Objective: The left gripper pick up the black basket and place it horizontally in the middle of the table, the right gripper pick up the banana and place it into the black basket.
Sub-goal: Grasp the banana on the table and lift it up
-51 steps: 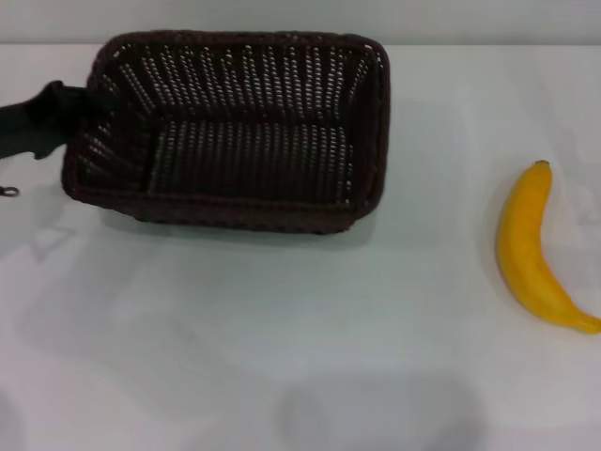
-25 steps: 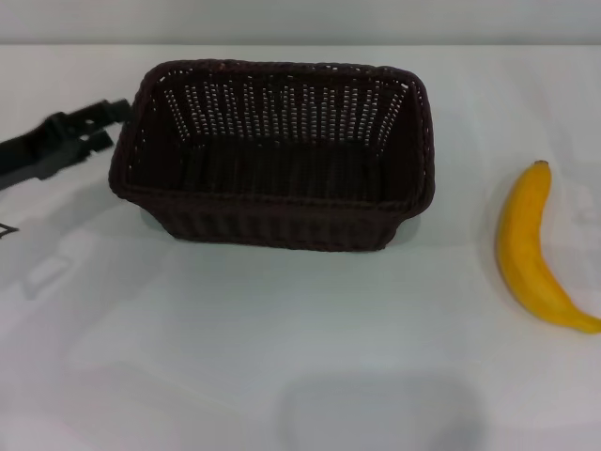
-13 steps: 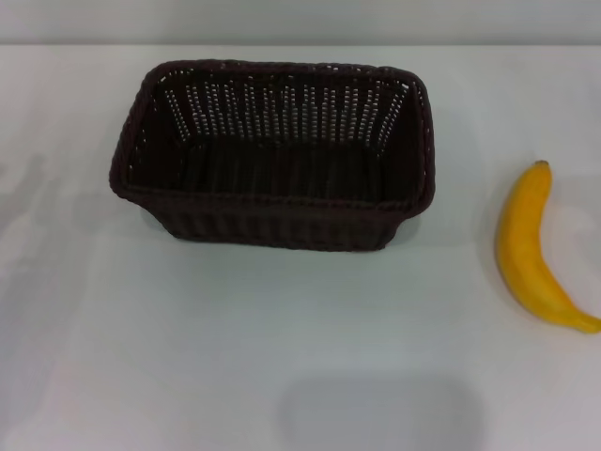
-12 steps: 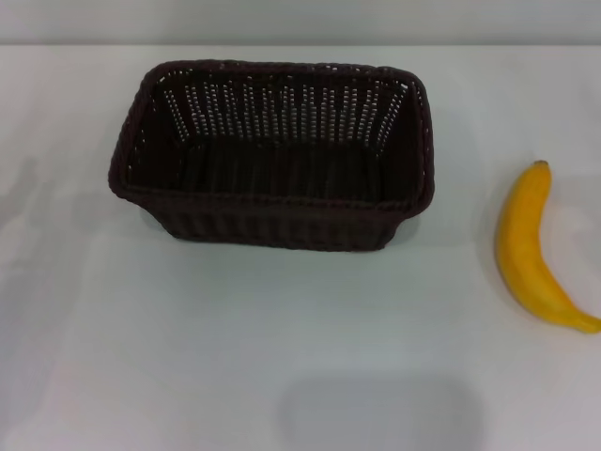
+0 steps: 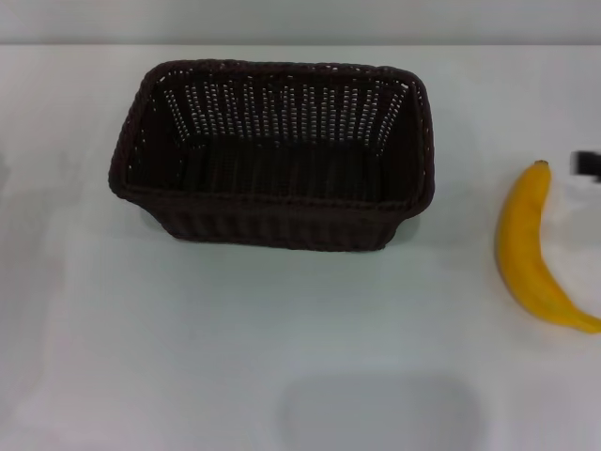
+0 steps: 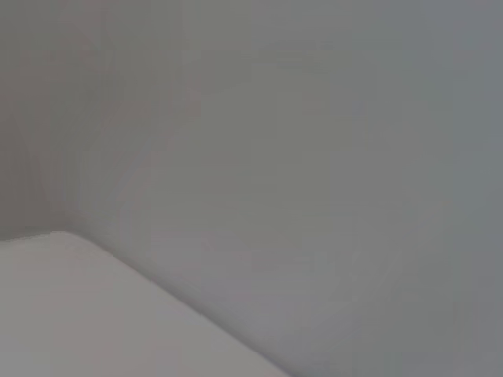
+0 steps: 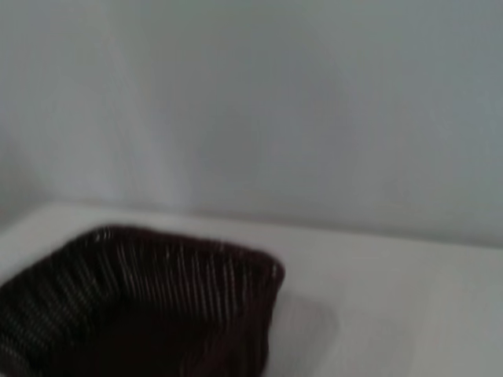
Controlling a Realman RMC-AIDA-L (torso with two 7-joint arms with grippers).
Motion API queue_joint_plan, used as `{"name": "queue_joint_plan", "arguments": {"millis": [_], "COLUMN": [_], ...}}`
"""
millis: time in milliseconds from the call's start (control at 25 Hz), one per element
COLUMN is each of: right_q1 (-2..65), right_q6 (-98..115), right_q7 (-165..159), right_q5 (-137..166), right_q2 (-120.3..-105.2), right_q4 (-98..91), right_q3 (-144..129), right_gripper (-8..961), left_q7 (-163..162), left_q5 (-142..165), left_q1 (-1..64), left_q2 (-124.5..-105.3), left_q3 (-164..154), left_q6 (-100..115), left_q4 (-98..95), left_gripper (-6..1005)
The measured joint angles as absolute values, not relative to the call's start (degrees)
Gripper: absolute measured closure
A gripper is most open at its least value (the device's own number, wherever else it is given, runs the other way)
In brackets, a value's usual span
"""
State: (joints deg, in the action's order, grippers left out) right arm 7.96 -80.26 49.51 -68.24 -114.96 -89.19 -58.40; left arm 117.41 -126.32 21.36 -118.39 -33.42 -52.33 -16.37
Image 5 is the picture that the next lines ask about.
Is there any black woven plastic basket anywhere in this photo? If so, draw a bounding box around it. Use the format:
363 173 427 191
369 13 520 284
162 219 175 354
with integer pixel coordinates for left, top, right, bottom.
107 58 436 254

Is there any yellow banana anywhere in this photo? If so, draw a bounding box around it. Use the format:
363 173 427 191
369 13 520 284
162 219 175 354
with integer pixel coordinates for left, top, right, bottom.
494 160 601 335

